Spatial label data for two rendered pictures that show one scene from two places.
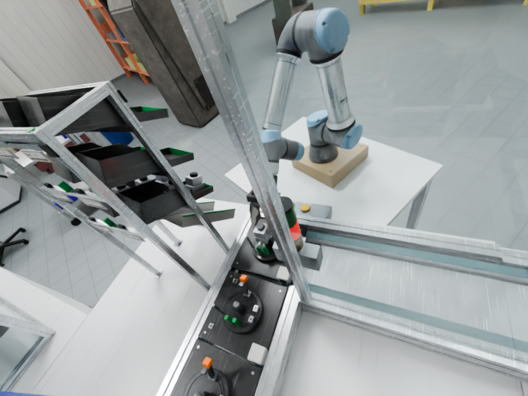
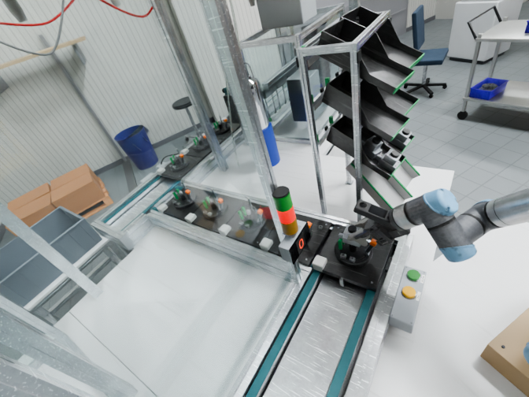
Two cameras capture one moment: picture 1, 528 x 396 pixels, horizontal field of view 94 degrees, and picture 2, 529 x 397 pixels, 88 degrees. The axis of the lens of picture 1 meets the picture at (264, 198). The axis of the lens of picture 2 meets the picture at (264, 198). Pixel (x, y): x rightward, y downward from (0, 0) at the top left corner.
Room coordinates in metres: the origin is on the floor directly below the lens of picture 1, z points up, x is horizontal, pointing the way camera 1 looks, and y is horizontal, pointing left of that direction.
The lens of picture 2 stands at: (0.35, -0.62, 1.89)
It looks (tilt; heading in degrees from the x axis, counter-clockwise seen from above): 39 degrees down; 97
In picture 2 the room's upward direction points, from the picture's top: 18 degrees counter-clockwise
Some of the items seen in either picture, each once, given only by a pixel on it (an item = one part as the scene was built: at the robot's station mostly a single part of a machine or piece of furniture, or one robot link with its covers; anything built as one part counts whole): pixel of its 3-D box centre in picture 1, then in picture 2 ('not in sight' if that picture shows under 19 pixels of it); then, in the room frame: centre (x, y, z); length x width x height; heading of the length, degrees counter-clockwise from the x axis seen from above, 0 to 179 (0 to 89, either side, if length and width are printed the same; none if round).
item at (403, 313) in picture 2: not in sight; (408, 297); (0.66, -0.15, 0.93); 0.21 x 0.07 x 0.06; 52
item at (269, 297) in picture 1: (239, 307); (294, 228); (0.34, 0.21, 1.01); 0.24 x 0.24 x 0.13; 52
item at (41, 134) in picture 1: (141, 213); (350, 135); (0.67, 0.41, 1.26); 0.36 x 0.21 x 0.80; 52
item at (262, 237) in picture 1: (261, 232); (349, 233); (0.54, 0.06, 1.08); 0.08 x 0.04 x 0.07; 142
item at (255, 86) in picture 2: not in sight; (251, 97); (0.28, 1.01, 1.32); 0.14 x 0.14 x 0.38
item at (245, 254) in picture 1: (269, 247); (353, 254); (0.54, 0.05, 0.96); 0.24 x 0.24 x 0.02; 52
